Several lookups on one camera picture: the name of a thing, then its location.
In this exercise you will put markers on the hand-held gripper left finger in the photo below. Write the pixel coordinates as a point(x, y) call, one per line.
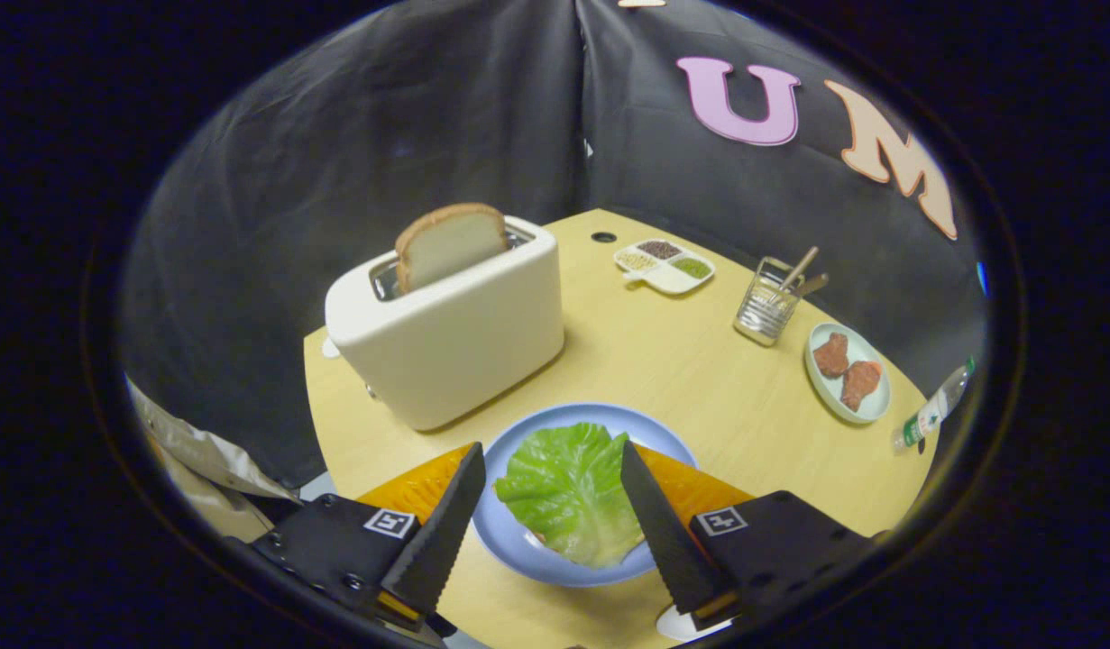
point(442, 532)

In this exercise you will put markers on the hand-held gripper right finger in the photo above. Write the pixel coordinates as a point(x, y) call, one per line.
point(663, 532)

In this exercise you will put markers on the green lettuce leaf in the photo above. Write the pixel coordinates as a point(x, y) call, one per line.
point(564, 491)

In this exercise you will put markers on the plain bread slice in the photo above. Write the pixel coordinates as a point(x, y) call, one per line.
point(451, 243)

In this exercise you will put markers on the blue plate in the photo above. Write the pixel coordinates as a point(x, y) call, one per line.
point(509, 541)

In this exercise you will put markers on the white plate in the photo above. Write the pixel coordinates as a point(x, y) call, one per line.
point(676, 624)

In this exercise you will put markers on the white toaster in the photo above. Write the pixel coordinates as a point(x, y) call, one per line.
point(455, 351)

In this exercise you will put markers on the pale green plate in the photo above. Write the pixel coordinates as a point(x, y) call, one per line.
point(870, 406)

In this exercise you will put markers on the brown meat patty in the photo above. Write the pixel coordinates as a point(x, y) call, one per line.
point(861, 385)
point(831, 355)

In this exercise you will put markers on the light beige clothing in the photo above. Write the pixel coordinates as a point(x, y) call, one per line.
point(203, 451)

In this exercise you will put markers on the white divided condiment dish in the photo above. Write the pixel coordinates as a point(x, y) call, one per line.
point(667, 278)

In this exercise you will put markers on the wooden spoon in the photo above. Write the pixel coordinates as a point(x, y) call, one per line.
point(811, 285)

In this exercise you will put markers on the clear plastic water bottle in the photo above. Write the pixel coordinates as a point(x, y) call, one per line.
point(929, 413)

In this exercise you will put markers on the wooden stick utensil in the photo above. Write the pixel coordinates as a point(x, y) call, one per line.
point(800, 266)

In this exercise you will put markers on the black backdrop cloth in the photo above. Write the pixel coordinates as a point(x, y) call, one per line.
point(338, 135)

